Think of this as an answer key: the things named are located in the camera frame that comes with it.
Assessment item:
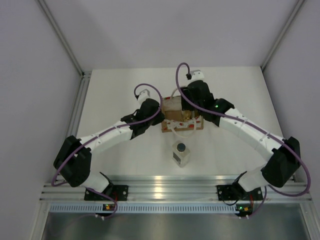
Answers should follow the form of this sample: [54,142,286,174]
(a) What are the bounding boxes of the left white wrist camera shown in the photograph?
[135,89,150,106]

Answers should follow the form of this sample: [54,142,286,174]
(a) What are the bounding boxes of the grey cap clear bottle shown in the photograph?
[172,141,191,168]

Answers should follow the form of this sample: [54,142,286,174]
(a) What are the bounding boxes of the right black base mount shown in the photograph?
[216,184,264,202]

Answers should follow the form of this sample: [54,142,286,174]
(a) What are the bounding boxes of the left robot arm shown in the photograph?
[53,98,165,200]

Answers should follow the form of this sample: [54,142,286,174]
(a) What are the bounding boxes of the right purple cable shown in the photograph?
[175,62,311,216]

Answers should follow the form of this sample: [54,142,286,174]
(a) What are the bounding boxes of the right aluminium frame post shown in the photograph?
[260,0,308,73]

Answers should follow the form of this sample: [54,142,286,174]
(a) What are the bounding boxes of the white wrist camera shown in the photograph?
[135,89,150,106]
[186,69,205,81]

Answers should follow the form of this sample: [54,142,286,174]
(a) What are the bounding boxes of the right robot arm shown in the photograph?
[180,80,301,199]

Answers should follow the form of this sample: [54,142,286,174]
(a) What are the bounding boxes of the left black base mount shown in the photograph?
[84,184,129,201]

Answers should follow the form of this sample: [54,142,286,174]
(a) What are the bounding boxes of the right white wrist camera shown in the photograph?
[186,69,205,81]

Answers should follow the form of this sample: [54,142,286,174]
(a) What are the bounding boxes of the left aluminium frame post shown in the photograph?
[34,0,85,76]

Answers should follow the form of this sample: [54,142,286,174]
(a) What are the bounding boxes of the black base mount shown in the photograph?
[216,184,264,202]
[84,184,129,201]

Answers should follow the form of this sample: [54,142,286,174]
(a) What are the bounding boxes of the aluminium frame post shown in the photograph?
[260,0,308,73]
[34,0,85,76]

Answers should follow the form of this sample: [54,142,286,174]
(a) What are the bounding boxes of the purple cable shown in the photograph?
[175,62,311,216]
[50,83,162,187]

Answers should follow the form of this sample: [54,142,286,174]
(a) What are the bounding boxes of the grey slotted cable duct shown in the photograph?
[49,203,251,214]

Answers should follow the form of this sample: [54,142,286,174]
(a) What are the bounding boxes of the burlap watermelon canvas bag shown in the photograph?
[161,88,204,138]

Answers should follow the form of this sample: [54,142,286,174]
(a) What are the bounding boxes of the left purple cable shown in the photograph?
[50,83,162,187]

